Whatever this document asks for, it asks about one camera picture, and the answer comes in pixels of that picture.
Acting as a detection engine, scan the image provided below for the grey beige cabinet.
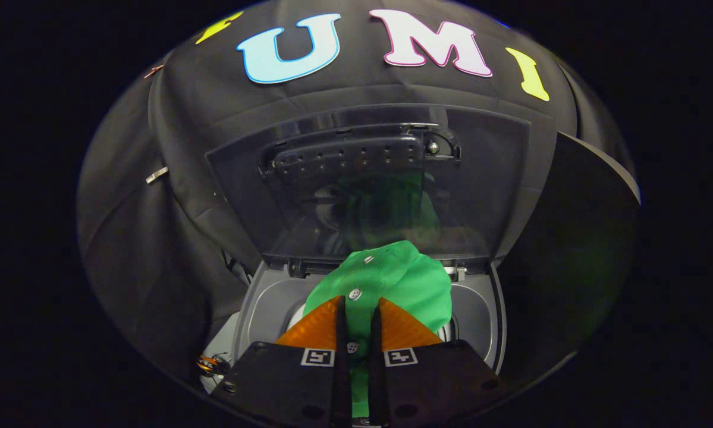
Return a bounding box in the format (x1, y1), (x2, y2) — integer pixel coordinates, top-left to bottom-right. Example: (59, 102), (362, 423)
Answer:
(498, 131), (642, 382)

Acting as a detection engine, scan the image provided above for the small orange black object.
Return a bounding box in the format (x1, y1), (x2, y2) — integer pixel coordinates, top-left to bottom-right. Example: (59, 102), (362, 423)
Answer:
(196, 353), (231, 376)

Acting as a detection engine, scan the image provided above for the black backdrop cloth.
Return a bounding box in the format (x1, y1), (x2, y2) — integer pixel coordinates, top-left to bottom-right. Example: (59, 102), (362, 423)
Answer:
(77, 0), (636, 381)

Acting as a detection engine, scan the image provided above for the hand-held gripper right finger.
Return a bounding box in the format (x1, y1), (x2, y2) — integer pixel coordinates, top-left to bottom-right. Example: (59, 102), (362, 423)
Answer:
(368, 297), (503, 428)

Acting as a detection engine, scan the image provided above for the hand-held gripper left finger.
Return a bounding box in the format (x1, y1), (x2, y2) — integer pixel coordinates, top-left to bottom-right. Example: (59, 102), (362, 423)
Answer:
(213, 295), (353, 428)

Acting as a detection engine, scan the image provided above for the green polo shirt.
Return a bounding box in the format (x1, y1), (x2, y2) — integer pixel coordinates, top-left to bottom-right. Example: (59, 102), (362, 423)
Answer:
(302, 240), (454, 418)

